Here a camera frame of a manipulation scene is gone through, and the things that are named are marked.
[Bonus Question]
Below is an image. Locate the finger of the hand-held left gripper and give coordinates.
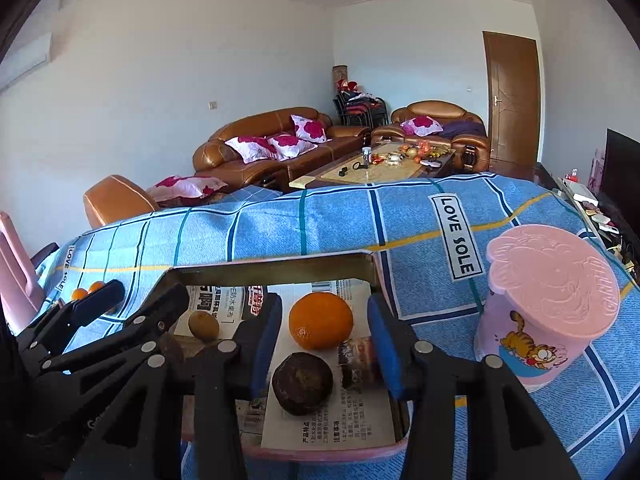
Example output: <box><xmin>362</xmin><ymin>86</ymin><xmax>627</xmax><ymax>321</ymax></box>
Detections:
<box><xmin>39</xmin><ymin>284</ymin><xmax>190</xmax><ymax>375</ymax></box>
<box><xmin>17</xmin><ymin>280</ymin><xmax>126</xmax><ymax>356</ymax></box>

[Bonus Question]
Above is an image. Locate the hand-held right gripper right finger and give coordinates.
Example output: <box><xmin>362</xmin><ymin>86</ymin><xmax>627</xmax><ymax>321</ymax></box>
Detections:
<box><xmin>366</xmin><ymin>292</ymin><xmax>583</xmax><ymax>480</ymax></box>

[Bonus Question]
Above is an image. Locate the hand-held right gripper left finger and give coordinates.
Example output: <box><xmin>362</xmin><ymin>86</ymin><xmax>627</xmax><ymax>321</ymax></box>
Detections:
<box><xmin>65</xmin><ymin>292</ymin><xmax>284</xmax><ymax>480</ymax></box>

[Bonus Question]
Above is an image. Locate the brown snack packet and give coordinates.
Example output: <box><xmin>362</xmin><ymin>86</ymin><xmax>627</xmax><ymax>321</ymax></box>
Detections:
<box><xmin>337</xmin><ymin>337</ymin><xmax>386</xmax><ymax>390</ymax></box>

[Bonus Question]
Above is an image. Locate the dark brown round fruit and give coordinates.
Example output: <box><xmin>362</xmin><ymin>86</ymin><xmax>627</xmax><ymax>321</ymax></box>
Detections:
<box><xmin>159</xmin><ymin>334</ymin><xmax>187</xmax><ymax>376</ymax></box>
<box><xmin>271</xmin><ymin>352</ymin><xmax>334</xmax><ymax>417</ymax></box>

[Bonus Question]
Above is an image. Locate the kiwi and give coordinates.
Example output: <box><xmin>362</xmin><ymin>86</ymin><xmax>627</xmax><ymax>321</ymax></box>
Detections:
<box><xmin>188</xmin><ymin>311</ymin><xmax>221</xmax><ymax>342</ymax></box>

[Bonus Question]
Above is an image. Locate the pink metal tin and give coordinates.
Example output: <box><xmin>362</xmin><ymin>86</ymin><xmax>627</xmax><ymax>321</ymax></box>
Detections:
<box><xmin>162</xmin><ymin>251</ymin><xmax>413</xmax><ymax>461</ymax></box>

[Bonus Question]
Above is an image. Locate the pink plastic chair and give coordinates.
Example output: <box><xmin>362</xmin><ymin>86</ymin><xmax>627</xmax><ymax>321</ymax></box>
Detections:
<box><xmin>0</xmin><ymin>211</ymin><xmax>46</xmax><ymax>336</ymax></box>

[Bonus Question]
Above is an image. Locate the printed paper sheet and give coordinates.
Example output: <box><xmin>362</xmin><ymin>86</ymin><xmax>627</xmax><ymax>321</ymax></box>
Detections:
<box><xmin>175</xmin><ymin>280</ymin><xmax>401</xmax><ymax>451</ymax></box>

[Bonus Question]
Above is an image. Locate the pink floral pillow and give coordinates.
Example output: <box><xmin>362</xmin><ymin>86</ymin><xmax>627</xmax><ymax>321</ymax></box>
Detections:
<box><xmin>400</xmin><ymin>115</ymin><xmax>443</xmax><ymax>137</ymax></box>
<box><xmin>145</xmin><ymin>175</ymin><xmax>228</xmax><ymax>202</ymax></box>
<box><xmin>291</xmin><ymin>114</ymin><xmax>332</xmax><ymax>143</ymax></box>
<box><xmin>267</xmin><ymin>133</ymin><xmax>318</xmax><ymax>161</ymax></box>
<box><xmin>225</xmin><ymin>136</ymin><xmax>278</xmax><ymax>163</ymax></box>

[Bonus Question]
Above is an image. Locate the blue plaid bedsheet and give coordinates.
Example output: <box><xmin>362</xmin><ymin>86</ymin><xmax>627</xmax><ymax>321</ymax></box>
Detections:
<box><xmin>15</xmin><ymin>172</ymin><xmax>640</xmax><ymax>480</ymax></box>

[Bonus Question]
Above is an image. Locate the pink cat print bucket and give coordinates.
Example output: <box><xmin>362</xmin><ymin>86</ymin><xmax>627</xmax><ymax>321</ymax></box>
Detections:
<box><xmin>472</xmin><ymin>224</ymin><xmax>621</xmax><ymax>393</ymax></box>

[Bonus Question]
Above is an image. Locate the wooden coffee table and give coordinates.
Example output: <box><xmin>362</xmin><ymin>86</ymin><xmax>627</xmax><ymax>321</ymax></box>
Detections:
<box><xmin>289</xmin><ymin>142</ymin><xmax>457</xmax><ymax>191</ymax></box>

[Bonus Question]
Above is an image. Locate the heap of colourful food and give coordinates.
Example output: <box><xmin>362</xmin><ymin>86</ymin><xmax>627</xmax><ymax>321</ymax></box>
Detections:
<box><xmin>372</xmin><ymin>142</ymin><xmax>451</xmax><ymax>167</ymax></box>

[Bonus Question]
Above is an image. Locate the brown leather three-seat sofa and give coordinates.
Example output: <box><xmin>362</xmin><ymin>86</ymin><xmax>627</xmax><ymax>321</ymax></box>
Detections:
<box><xmin>192</xmin><ymin>106</ymin><xmax>373</xmax><ymax>192</ymax></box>

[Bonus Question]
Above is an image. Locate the white television stand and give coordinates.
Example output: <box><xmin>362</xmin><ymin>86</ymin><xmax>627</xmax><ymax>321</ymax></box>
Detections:
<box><xmin>552</xmin><ymin>175</ymin><xmax>640</xmax><ymax>261</ymax></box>

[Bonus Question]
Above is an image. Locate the purple blanket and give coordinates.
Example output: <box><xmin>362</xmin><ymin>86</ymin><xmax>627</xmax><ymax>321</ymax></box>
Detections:
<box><xmin>440</xmin><ymin>119</ymin><xmax>487</xmax><ymax>138</ymax></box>

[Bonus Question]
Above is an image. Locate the stack of black chairs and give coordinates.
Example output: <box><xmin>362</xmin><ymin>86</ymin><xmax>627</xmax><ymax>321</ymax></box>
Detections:
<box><xmin>334</xmin><ymin>91</ymin><xmax>390</xmax><ymax>128</ymax></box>

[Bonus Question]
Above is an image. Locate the white air conditioner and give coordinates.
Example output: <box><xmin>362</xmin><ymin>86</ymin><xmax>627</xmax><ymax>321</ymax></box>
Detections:
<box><xmin>0</xmin><ymin>32</ymin><xmax>53</xmax><ymax>93</ymax></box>

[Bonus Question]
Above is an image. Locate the flat white box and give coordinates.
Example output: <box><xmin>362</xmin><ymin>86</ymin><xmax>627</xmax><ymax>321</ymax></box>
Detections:
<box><xmin>564</xmin><ymin>180</ymin><xmax>600</xmax><ymax>203</ymax></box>

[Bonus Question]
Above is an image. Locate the red cloth bundle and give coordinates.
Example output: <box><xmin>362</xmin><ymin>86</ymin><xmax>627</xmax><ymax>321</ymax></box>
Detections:
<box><xmin>336</xmin><ymin>79</ymin><xmax>378</xmax><ymax>103</ymax></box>

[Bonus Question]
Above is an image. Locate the brown wooden door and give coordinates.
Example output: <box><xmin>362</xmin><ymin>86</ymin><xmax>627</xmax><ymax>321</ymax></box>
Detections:
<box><xmin>481</xmin><ymin>31</ymin><xmax>542</xmax><ymax>166</ymax></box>

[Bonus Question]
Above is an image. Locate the black television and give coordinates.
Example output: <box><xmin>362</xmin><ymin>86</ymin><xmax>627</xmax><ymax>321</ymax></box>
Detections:
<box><xmin>599</xmin><ymin>128</ymin><xmax>640</xmax><ymax>211</ymax></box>

